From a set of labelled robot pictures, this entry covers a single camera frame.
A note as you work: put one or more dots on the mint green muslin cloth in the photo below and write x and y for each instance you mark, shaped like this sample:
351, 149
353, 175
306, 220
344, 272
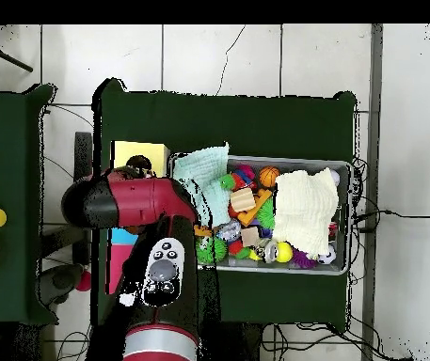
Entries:
203, 165

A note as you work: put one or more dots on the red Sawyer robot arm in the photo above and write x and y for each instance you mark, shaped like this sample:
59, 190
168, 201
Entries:
139, 199

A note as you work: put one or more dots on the wooden box with three holes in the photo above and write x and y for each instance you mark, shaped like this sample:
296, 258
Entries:
154, 150

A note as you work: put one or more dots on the clear mesh bin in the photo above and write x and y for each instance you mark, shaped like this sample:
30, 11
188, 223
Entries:
293, 162

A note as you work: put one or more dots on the ridged wooden block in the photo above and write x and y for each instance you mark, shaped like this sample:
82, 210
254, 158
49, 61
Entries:
242, 199

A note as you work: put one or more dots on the clear glitter ball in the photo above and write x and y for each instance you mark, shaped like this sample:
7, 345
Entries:
229, 230

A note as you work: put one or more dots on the green spiky ball with eyes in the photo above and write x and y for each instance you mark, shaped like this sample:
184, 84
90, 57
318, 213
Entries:
216, 250

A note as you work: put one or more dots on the small orange basketball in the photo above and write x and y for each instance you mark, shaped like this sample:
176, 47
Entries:
269, 176

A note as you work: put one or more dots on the yellow ball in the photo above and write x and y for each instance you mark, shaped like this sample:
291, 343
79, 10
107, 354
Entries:
284, 252

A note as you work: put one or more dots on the cream muslin cloth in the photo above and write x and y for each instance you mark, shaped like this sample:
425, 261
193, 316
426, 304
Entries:
305, 210

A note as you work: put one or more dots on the black padded upright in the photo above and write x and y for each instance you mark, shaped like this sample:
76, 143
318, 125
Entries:
82, 150

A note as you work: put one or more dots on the dark green side table cloth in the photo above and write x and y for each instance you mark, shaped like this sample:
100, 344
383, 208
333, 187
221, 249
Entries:
3, 293

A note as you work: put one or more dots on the black tripod leg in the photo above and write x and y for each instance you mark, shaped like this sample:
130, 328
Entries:
7, 58

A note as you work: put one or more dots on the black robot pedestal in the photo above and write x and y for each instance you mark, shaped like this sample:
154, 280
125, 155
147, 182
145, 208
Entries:
244, 346

